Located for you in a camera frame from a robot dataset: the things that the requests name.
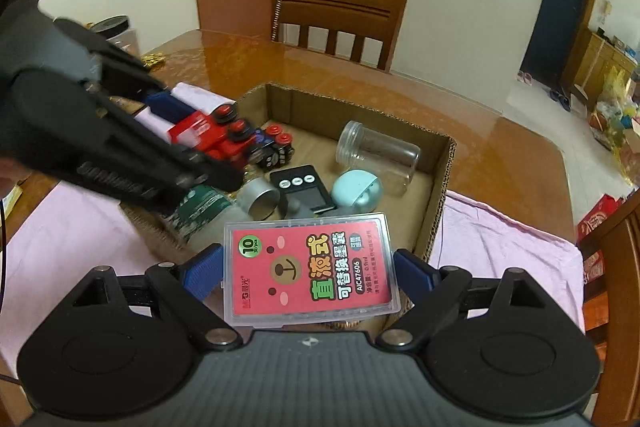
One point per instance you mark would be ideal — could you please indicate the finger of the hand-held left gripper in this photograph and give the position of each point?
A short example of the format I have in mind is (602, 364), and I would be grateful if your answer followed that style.
(165, 104)
(215, 174)

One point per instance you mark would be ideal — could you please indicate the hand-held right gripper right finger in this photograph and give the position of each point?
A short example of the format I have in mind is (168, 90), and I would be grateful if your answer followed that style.
(415, 269)

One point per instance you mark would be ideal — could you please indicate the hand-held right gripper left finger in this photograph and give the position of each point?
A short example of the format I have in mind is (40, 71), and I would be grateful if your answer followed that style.
(202, 269)

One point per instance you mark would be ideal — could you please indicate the green label cotton swab container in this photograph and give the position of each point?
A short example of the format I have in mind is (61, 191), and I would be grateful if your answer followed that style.
(200, 207)

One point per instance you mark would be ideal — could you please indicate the red toy truck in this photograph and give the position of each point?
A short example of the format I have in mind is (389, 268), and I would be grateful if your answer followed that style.
(210, 137)

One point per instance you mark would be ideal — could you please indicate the cardboard box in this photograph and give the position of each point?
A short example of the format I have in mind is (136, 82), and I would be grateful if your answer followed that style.
(440, 187)

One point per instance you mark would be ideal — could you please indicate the light blue round case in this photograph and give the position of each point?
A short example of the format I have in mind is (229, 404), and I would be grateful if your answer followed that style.
(355, 189)

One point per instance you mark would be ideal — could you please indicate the clear plastic refill case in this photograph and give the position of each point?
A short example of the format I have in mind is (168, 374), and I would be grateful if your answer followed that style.
(310, 267)

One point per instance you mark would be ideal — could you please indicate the gold tissue pack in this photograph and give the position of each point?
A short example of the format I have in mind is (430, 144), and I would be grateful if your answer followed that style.
(155, 59)

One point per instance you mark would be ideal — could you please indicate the black toy cube red wheels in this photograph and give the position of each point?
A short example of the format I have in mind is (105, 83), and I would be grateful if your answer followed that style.
(272, 157)

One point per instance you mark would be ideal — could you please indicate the yellow paper packet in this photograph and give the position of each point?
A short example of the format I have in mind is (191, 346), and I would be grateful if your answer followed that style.
(12, 197)

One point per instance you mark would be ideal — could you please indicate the pink table cloth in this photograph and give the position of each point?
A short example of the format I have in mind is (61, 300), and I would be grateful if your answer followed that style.
(500, 247)

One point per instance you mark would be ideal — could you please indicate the black lid clear container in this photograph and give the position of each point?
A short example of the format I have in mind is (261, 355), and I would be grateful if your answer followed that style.
(112, 32)

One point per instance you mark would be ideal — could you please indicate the black digital timer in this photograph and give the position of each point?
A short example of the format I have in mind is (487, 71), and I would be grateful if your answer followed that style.
(305, 194)

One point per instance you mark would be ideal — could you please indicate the clear plastic jar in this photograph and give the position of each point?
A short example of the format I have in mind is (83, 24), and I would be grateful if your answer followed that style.
(380, 157)

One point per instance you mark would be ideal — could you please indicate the red gift box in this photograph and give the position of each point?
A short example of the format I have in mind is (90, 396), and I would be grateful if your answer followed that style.
(600, 222)

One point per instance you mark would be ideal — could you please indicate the wooden chair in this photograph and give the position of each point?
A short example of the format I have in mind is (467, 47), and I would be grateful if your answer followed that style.
(620, 257)
(340, 7)

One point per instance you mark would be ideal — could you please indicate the pink slippers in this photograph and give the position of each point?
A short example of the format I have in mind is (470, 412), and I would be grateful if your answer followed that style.
(525, 78)

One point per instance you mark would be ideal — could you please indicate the dark shoes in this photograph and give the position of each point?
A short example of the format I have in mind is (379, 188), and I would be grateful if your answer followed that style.
(560, 99)

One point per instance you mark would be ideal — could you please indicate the yellow plastic bag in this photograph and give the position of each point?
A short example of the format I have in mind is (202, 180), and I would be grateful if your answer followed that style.
(614, 92)

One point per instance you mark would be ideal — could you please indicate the wooden cabinet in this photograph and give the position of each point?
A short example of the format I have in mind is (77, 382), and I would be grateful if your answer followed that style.
(600, 57)

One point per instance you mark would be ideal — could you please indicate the dark door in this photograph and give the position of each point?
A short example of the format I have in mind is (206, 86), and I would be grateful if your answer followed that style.
(560, 7)

